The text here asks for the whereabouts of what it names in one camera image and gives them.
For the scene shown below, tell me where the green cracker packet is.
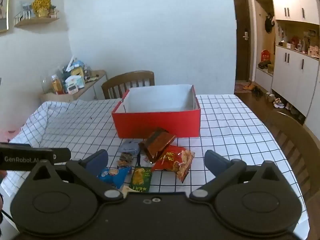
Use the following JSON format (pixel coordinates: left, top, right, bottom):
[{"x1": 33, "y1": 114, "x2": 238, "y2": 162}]
[{"x1": 129, "y1": 166, "x2": 153, "y2": 193}]

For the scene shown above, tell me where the clear packet of brown snack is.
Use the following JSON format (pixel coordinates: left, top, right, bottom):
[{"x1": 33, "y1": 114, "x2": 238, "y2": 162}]
[{"x1": 117, "y1": 152, "x2": 134, "y2": 168}]

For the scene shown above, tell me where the wooden slat-back chair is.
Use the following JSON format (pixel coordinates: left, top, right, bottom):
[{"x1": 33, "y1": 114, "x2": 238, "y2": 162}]
[{"x1": 101, "y1": 71, "x2": 155, "y2": 99}]

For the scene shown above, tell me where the wooden side table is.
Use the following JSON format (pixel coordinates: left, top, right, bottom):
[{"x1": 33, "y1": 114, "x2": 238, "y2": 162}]
[{"x1": 41, "y1": 70, "x2": 108, "y2": 103}]

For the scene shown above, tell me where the pile of shoes by door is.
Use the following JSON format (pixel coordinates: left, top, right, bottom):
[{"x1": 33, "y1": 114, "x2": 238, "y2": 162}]
[{"x1": 244, "y1": 84, "x2": 264, "y2": 97}]

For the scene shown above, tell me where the grey-blue snack packet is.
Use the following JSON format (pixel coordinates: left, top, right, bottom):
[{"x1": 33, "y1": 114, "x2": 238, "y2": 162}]
[{"x1": 118, "y1": 140, "x2": 141, "y2": 155}]

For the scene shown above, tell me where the white upper cabinet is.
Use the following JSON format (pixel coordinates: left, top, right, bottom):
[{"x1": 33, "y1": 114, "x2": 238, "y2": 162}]
[{"x1": 251, "y1": 0, "x2": 320, "y2": 25}]

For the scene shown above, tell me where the black hanging hat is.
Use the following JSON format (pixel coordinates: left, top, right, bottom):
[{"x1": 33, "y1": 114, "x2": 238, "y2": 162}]
[{"x1": 265, "y1": 14, "x2": 275, "y2": 33}]

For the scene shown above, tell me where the red snack packet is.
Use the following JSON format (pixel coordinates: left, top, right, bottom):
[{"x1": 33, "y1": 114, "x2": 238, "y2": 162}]
[{"x1": 151, "y1": 145, "x2": 195, "y2": 183}]

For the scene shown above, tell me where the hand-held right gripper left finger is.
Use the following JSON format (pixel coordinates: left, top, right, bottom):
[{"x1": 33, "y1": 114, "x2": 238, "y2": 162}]
[{"x1": 27, "y1": 149, "x2": 125, "y2": 202}]

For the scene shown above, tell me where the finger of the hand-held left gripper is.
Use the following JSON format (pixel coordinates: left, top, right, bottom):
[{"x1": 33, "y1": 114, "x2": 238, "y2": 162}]
[
  {"x1": 52, "y1": 148, "x2": 72, "y2": 165},
  {"x1": 0, "y1": 142, "x2": 32, "y2": 149}
]

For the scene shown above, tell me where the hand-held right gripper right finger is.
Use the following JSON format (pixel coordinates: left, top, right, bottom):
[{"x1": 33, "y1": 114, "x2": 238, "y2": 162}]
[{"x1": 189, "y1": 150, "x2": 288, "y2": 202}]

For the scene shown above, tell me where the row of counter ornaments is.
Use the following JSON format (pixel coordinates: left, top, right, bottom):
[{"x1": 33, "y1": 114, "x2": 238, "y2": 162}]
[{"x1": 278, "y1": 29, "x2": 320, "y2": 58}]

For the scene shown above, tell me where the framed wall poster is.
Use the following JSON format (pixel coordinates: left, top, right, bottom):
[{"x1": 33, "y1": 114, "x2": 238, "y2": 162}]
[{"x1": 0, "y1": 0, "x2": 11, "y2": 33}]

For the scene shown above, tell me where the red cardboard box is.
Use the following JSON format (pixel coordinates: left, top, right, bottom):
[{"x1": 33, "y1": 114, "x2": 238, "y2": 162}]
[{"x1": 112, "y1": 84, "x2": 201, "y2": 138}]

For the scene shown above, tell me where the orange drink bottle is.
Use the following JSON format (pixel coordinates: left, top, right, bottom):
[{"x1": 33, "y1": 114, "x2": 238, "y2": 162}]
[{"x1": 51, "y1": 75, "x2": 63, "y2": 93}]

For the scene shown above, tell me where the white cabinet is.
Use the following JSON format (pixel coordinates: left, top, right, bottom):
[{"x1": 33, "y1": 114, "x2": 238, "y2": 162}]
[
  {"x1": 271, "y1": 45, "x2": 320, "y2": 124},
  {"x1": 251, "y1": 0, "x2": 320, "y2": 25}
]

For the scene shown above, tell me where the white lower cabinet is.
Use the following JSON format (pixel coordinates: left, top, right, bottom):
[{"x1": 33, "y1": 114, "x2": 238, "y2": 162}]
[{"x1": 271, "y1": 45, "x2": 320, "y2": 124}]

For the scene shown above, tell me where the row of shoes under cabinet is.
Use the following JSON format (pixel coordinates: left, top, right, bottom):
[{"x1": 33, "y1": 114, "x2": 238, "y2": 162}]
[{"x1": 265, "y1": 92, "x2": 302, "y2": 117}]

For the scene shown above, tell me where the dark wooden door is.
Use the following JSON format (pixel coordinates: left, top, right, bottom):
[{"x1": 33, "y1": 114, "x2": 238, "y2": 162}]
[{"x1": 232, "y1": 0, "x2": 251, "y2": 82}]

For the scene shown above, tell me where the checked tablecloth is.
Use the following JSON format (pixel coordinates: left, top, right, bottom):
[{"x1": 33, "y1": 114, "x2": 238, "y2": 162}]
[{"x1": 0, "y1": 94, "x2": 309, "y2": 230}]

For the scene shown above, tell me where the blue chip packet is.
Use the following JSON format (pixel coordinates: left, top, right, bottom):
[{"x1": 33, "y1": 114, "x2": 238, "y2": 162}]
[{"x1": 99, "y1": 166, "x2": 132, "y2": 189}]

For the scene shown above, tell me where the tissue pack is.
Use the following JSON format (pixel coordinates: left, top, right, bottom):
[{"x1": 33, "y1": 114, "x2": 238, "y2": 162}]
[{"x1": 65, "y1": 76, "x2": 85, "y2": 90}]

